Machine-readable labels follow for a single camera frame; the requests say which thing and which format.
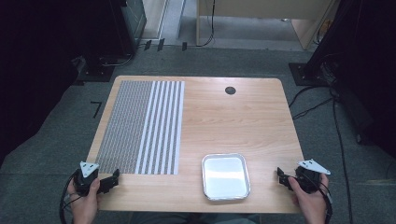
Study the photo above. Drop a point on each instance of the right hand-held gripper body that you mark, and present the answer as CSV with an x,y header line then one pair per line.
x,y
308,177

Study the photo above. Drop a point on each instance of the person's left hand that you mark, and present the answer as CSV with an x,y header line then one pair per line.
x,y
84,205

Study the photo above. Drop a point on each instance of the black square base plate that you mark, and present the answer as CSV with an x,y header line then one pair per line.
x,y
303,76

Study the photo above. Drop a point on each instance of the dark equipment cabinet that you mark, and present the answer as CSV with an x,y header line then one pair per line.
x,y
130,21

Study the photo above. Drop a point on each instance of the grey striped woven placemat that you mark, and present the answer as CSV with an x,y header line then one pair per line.
x,y
137,127

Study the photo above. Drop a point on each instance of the dark curtain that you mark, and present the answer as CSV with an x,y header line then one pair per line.
x,y
31,77
367,62

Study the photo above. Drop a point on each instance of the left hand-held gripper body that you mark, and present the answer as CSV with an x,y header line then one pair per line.
x,y
85,177

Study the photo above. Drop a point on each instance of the silver metal tray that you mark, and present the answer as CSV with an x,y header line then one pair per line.
x,y
225,176

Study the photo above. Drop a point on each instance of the person's lap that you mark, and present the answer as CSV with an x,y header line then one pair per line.
x,y
193,218

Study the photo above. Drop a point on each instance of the black tape corner mark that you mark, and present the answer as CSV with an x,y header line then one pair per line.
x,y
97,109

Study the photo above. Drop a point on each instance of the black stand base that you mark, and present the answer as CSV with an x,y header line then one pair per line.
x,y
96,71

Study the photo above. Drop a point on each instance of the person's right hand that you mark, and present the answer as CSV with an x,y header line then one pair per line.
x,y
309,202

